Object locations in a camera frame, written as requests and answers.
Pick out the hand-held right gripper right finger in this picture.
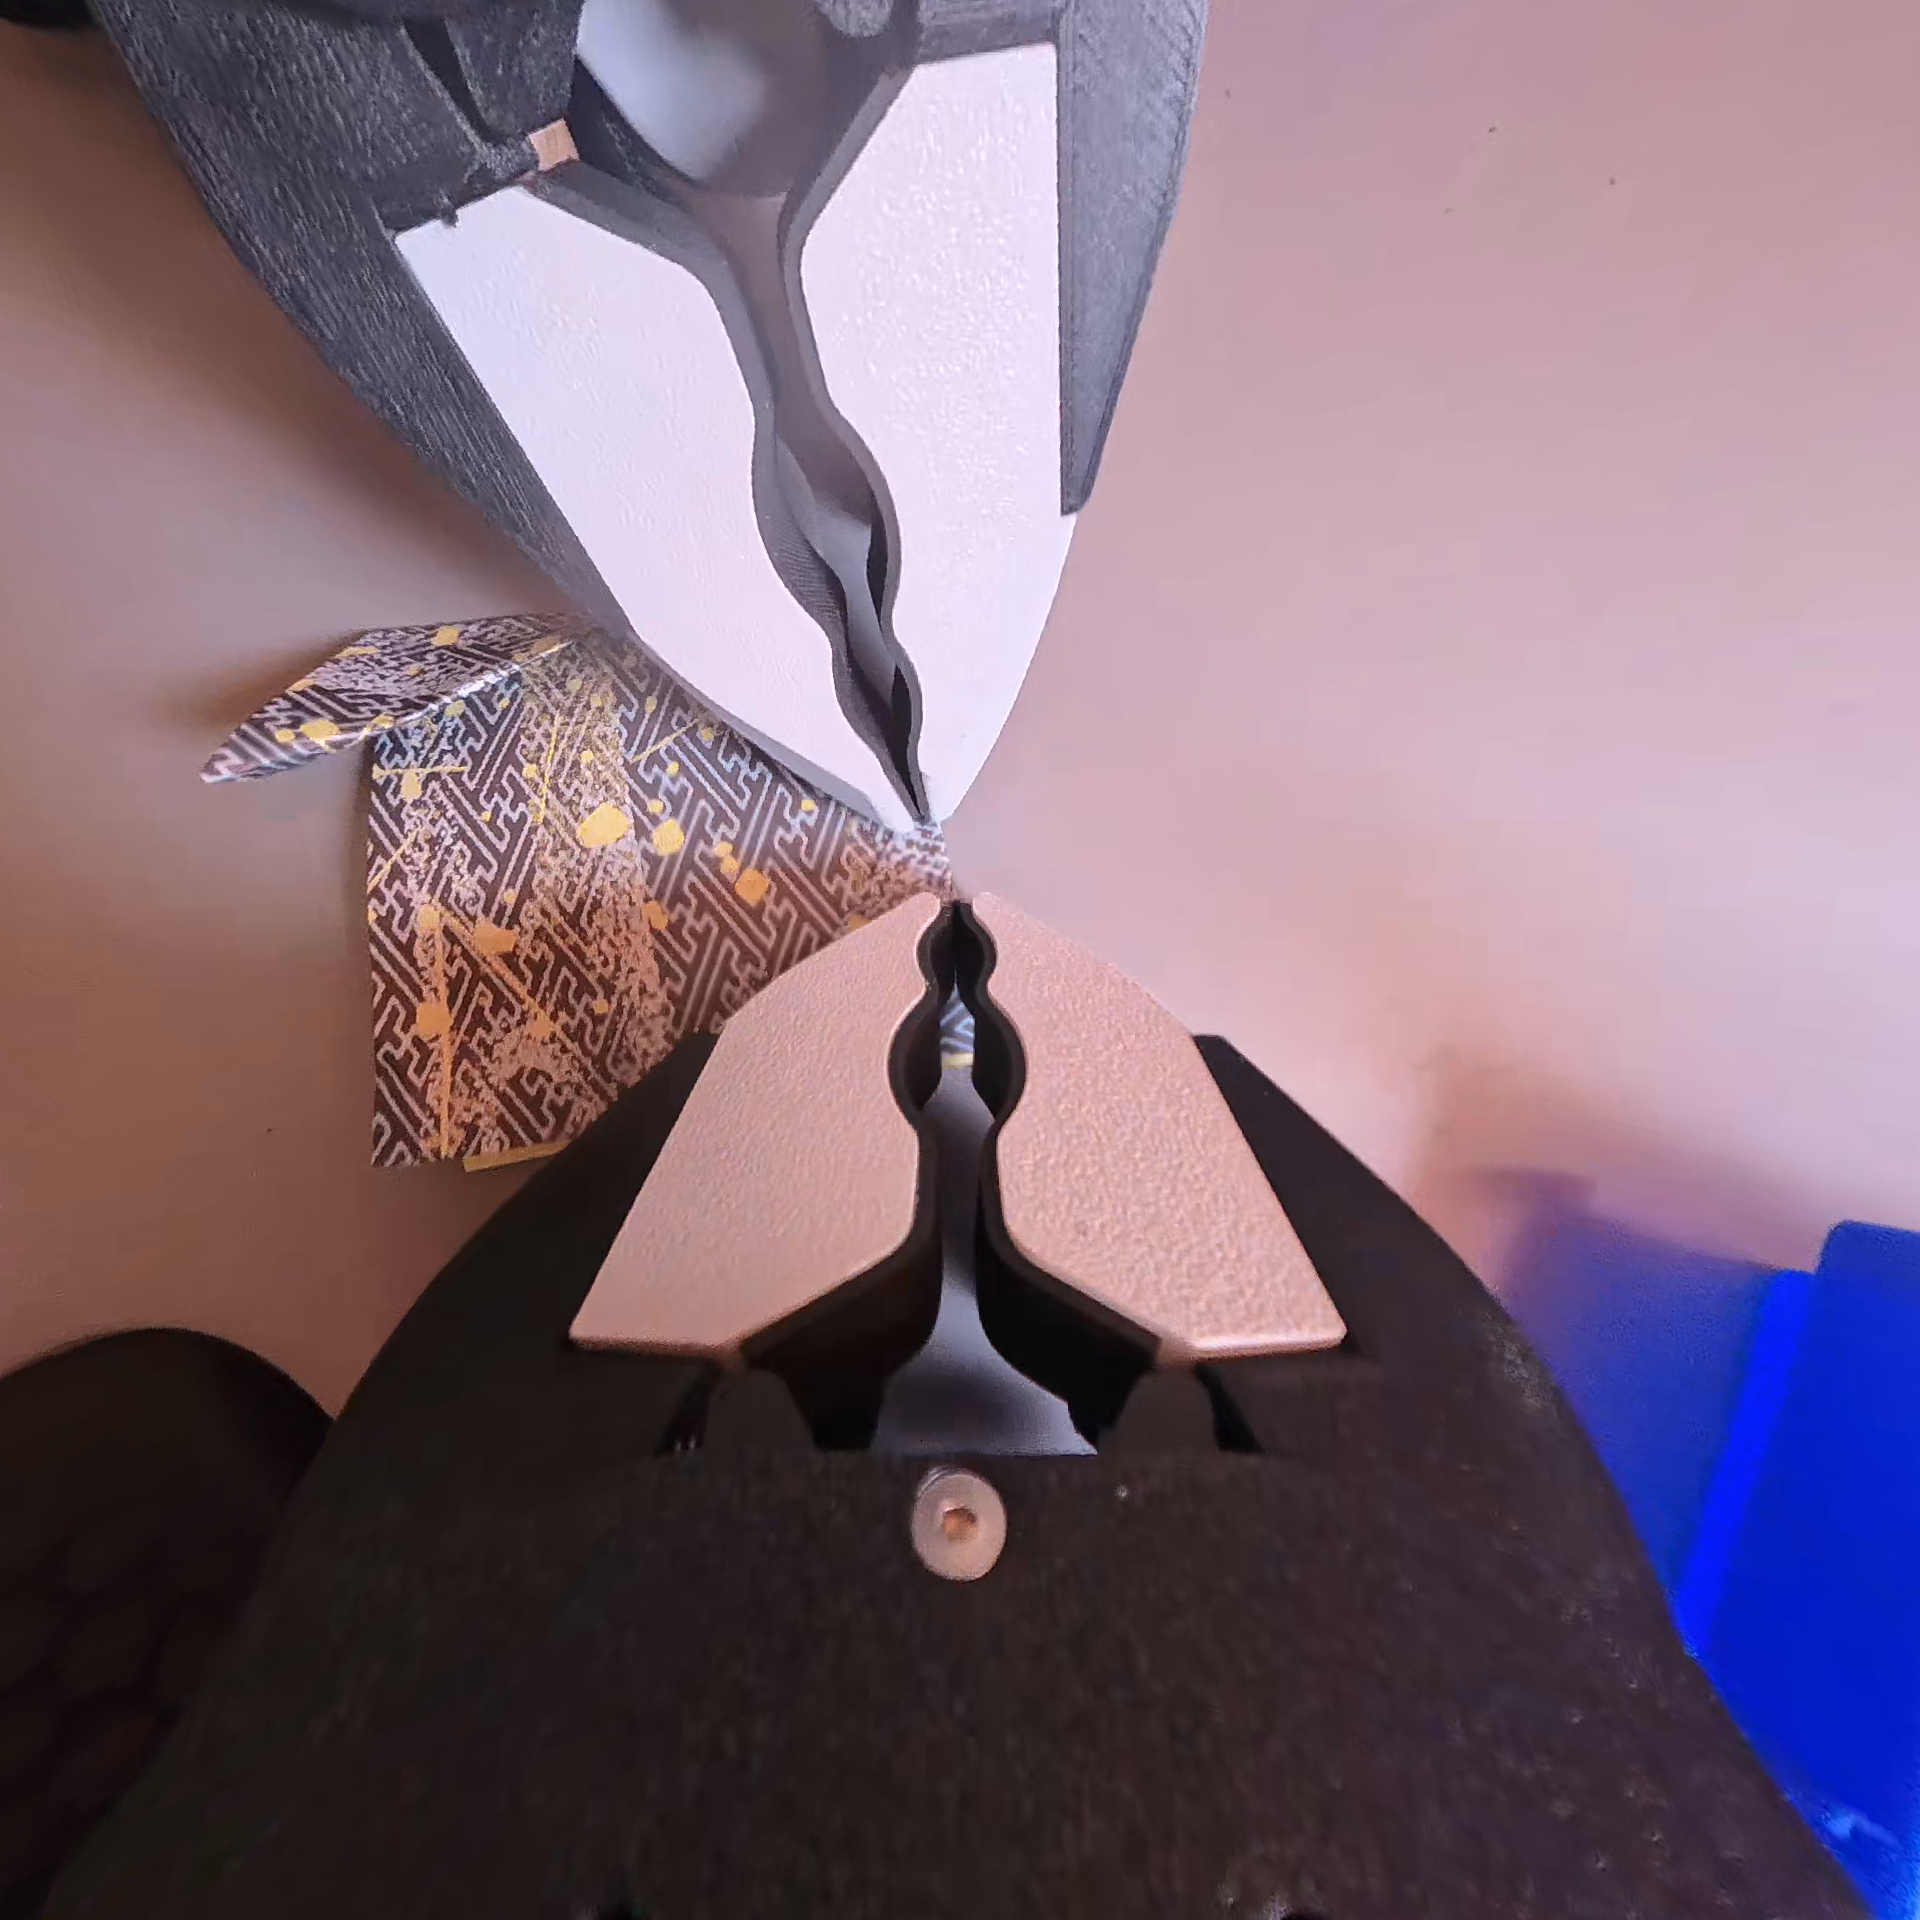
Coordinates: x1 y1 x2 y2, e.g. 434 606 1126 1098
959 896 1347 1436

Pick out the yellow backed black patterned paper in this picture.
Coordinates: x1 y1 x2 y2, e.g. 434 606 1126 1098
198 614 970 1174

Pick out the black textured pad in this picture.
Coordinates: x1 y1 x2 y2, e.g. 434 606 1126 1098
0 1327 335 1876

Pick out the blue plastic bin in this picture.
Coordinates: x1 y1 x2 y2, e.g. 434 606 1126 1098
1495 1171 1920 1876

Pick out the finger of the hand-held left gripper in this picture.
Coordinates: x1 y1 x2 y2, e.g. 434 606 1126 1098
786 44 1082 832
391 157 933 832

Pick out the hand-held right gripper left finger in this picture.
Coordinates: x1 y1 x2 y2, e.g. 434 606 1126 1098
564 896 956 1436

